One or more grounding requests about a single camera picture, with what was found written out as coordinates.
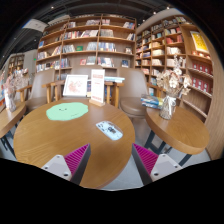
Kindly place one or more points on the white framed floral picture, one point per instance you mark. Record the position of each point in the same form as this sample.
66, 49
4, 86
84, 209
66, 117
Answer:
75, 85

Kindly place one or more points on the round wooden side table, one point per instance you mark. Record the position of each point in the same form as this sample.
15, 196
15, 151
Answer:
180, 128
10, 118

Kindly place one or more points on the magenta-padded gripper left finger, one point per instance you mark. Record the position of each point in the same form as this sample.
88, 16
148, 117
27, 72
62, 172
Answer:
77, 160

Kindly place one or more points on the wide wooden bookshelf unit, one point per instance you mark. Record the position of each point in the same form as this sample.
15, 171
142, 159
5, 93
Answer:
86, 43

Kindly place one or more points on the tall wooden bookshelf unit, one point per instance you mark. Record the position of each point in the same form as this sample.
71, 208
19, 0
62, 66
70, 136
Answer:
200, 66

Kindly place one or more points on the transparent computer mouse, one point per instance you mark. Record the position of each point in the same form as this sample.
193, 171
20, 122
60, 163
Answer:
110, 130

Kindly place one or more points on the glass vase with dried flowers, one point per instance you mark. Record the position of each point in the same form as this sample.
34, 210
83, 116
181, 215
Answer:
170, 83

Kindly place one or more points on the green blob-shaped mouse pad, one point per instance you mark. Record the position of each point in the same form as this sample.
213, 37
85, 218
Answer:
66, 111

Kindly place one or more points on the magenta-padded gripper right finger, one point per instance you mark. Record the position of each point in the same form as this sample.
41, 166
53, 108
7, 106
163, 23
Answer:
146, 160

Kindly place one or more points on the stack of colourful books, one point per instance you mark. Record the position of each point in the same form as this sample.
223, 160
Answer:
151, 101

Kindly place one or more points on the stack of light blue books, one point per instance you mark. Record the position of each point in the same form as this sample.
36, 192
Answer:
115, 79

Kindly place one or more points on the white sign on wooden stand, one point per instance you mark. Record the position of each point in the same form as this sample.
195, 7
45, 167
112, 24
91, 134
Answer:
97, 85

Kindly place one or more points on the small distant bookshelf unit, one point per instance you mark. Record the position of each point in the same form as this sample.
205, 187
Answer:
16, 63

